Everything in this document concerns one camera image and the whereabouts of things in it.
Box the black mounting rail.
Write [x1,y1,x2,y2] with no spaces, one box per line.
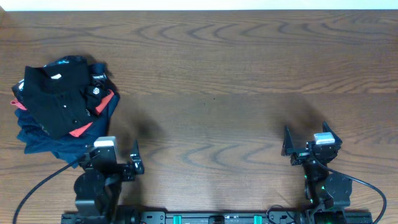
[60,210,373,224]

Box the navy blue folded shirt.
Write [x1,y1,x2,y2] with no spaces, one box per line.
[15,79,119,163]

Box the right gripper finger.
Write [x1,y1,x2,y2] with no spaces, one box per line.
[322,121,341,142]
[282,126,294,151]

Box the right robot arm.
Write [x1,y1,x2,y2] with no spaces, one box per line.
[281,122,352,223]

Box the black t-shirt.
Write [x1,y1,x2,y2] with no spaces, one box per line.
[19,57,108,140]

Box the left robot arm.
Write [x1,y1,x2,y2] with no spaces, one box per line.
[74,136,144,223]

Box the red folded shirt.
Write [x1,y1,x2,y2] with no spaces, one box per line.
[9,89,115,138]

